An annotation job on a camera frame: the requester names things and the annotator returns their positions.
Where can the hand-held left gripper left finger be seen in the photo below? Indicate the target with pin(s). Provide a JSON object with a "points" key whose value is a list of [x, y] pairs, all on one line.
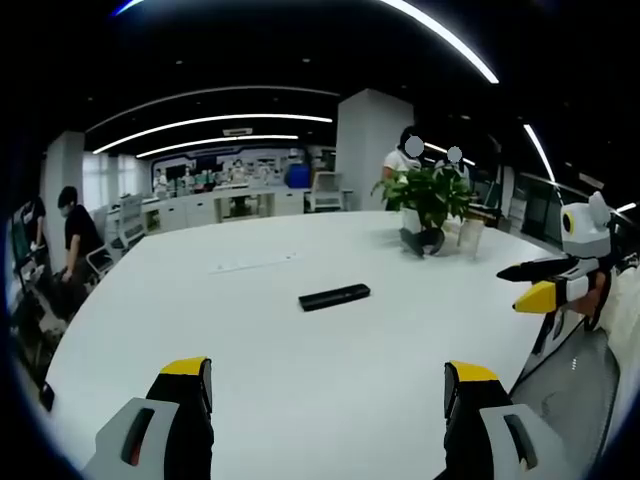
{"points": [[150, 430]]}

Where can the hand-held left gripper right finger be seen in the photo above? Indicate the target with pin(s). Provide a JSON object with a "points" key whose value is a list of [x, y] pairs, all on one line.
{"points": [[500, 430]]}

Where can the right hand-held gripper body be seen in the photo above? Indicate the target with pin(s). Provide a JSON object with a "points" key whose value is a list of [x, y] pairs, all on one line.
{"points": [[582, 250]]}

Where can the black remote control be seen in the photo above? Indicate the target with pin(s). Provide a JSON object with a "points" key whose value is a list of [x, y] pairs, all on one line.
{"points": [[334, 296]]}

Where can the clear glass cup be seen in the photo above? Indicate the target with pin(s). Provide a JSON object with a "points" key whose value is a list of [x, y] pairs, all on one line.
{"points": [[469, 235]]}

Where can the grey mesh office chair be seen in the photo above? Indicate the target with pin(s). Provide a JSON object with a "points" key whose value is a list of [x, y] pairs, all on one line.
{"points": [[575, 400]]}

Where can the small black device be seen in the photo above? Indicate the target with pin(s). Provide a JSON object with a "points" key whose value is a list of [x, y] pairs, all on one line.
{"points": [[47, 396]]}

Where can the black object beside pot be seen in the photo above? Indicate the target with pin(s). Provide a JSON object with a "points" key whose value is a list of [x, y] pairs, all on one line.
{"points": [[422, 241]]}

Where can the green potted plant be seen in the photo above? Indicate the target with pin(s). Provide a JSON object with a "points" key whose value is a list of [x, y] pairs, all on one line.
{"points": [[429, 192]]}

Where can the white plant pot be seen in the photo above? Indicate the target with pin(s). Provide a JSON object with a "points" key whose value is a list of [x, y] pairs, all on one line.
{"points": [[411, 218]]}

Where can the white mesh office chair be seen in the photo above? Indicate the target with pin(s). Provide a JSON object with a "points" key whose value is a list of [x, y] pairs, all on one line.
{"points": [[325, 191], [131, 222]]}

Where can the white counter cabinet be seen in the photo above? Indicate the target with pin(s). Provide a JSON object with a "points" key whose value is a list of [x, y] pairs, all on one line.
{"points": [[225, 207]]}

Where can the blue bin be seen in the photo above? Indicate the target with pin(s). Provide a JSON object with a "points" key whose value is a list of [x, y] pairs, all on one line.
{"points": [[297, 176]]}

